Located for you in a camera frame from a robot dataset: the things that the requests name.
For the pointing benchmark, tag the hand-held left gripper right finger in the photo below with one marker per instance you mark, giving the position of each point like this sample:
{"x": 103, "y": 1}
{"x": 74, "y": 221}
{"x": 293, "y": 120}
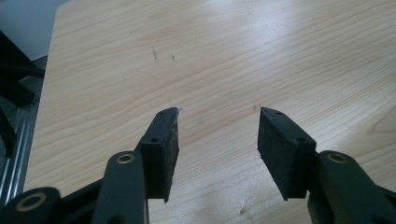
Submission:
{"x": 281, "y": 155}

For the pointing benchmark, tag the black metal stand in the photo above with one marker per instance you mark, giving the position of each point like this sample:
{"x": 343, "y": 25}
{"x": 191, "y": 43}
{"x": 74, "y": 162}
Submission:
{"x": 15, "y": 74}

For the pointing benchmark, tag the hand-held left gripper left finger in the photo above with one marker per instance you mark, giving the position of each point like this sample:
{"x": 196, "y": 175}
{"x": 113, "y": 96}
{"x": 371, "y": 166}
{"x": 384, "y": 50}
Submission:
{"x": 160, "y": 149}

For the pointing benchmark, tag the aluminium rail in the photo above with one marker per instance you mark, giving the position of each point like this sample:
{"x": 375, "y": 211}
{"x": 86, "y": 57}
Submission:
{"x": 18, "y": 149}

